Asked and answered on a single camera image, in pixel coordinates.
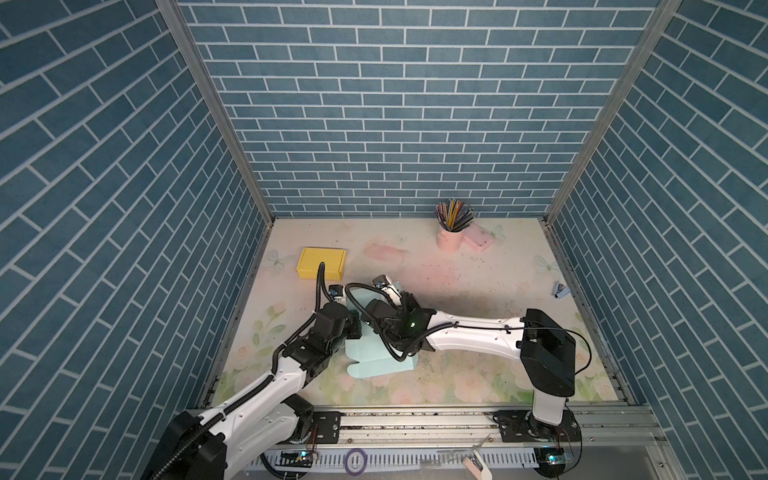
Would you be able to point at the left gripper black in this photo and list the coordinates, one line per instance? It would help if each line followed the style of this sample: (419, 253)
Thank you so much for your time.
(353, 320)

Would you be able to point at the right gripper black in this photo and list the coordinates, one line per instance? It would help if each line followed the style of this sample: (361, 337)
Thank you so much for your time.
(409, 304)

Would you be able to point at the light blue paper box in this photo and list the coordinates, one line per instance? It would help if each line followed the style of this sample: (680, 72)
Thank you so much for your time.
(369, 355)

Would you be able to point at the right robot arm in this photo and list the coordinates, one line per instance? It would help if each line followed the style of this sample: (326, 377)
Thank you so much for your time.
(546, 351)

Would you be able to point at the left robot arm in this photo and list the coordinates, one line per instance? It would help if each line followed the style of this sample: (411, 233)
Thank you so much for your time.
(221, 441)

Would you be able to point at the pink flat paper box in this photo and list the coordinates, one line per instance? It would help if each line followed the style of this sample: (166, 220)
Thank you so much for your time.
(477, 238)

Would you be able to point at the pink metal pencil cup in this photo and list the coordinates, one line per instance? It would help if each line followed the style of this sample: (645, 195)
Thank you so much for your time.
(449, 241)

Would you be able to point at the coloured pencils bundle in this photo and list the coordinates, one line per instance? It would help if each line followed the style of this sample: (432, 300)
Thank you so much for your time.
(453, 215)

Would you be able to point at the white pink clip tool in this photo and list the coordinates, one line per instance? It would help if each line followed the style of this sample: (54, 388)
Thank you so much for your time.
(476, 466)

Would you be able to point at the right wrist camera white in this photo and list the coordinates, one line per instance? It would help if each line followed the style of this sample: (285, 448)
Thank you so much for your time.
(388, 289)

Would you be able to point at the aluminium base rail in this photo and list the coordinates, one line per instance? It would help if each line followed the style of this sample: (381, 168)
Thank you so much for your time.
(359, 440)

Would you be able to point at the aluminium corner post left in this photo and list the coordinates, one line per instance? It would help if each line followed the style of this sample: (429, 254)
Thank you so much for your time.
(173, 17)

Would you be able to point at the aluminium corner post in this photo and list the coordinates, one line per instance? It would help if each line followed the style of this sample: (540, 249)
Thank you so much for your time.
(657, 24)
(173, 17)

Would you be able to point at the aluminium corner post right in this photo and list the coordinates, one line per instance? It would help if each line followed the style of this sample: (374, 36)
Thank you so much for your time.
(657, 24)

